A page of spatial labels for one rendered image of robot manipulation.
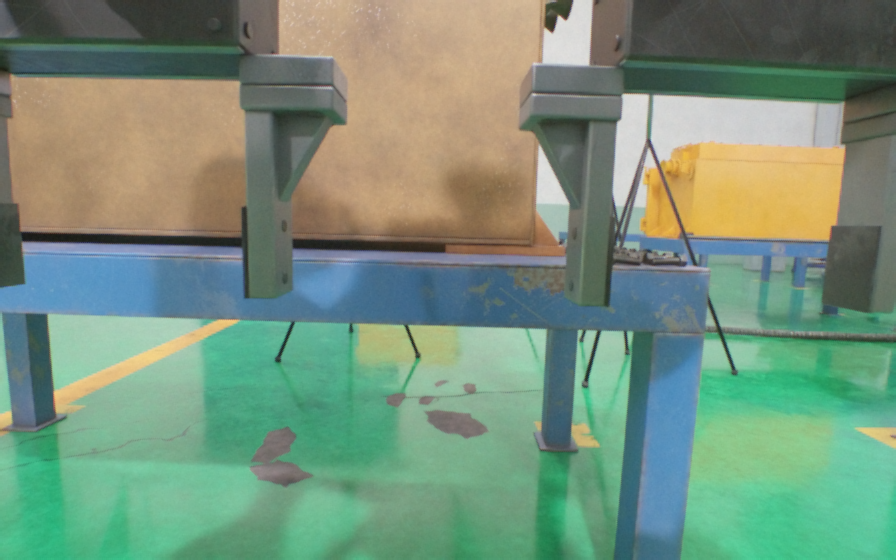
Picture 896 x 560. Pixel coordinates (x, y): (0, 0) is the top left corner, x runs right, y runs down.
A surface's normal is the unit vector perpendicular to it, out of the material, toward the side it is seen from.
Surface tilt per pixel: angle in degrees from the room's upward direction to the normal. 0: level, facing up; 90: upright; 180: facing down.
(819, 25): 90
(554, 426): 90
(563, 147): 90
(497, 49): 90
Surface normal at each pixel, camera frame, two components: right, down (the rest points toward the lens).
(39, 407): 1.00, 0.03
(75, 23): 0.02, 0.12
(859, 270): -1.00, -0.03
